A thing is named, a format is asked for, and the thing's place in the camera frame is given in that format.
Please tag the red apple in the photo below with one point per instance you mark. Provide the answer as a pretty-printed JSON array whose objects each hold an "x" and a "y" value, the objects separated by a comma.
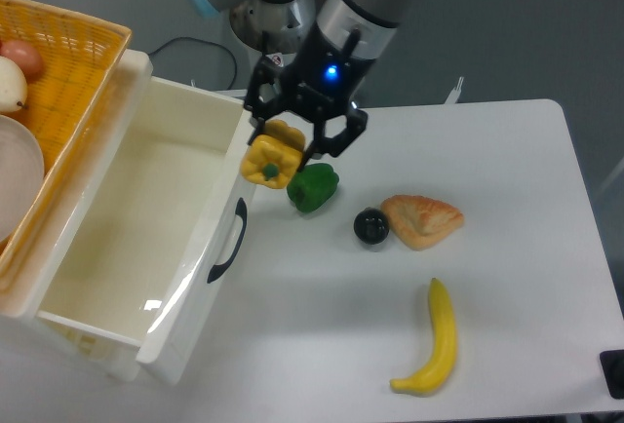
[{"x": 25, "y": 56}]

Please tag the black device at edge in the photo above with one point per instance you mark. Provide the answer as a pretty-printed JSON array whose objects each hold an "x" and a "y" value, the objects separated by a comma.
[{"x": 612, "y": 362}]

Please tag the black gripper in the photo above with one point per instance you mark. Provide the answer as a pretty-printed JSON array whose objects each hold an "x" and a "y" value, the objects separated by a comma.
[{"x": 317, "y": 87}]

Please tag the yellow banana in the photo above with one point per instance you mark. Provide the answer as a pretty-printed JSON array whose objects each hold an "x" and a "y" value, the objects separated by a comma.
[{"x": 435, "y": 373}]

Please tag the black round knob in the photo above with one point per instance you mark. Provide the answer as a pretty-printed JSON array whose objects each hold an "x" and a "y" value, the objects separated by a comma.
[{"x": 371, "y": 226}]

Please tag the yellow woven basket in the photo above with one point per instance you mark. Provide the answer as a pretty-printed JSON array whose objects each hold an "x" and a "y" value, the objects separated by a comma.
[{"x": 80, "y": 53}]

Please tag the triangular pastry bread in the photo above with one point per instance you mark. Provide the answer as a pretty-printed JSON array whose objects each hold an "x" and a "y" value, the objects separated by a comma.
[{"x": 421, "y": 222}]

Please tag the white plate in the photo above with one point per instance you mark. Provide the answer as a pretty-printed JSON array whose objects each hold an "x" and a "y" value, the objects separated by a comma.
[{"x": 22, "y": 173}]

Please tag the black drawer handle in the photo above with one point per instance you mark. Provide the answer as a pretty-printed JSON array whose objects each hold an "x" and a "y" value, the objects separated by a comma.
[{"x": 233, "y": 242}]

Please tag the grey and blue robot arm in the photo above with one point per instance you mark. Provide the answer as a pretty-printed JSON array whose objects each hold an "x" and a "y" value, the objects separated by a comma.
[{"x": 378, "y": 20}]

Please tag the white table bracket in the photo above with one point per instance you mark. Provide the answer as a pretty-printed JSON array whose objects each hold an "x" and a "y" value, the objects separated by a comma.
[{"x": 455, "y": 93}]

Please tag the green bell pepper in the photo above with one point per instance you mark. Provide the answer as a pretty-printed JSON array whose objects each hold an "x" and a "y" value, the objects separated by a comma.
[{"x": 312, "y": 187}]

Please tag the white drawer cabinet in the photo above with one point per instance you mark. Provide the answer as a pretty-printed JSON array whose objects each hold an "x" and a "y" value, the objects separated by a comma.
[{"x": 34, "y": 254}]

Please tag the yellow bell pepper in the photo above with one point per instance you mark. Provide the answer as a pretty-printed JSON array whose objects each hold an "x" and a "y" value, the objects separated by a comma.
[{"x": 274, "y": 156}]

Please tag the white pear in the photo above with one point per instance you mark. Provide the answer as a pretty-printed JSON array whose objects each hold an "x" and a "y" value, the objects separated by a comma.
[{"x": 13, "y": 87}]

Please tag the white open drawer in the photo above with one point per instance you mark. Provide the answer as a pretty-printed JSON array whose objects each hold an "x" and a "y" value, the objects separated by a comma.
[{"x": 136, "y": 271}]

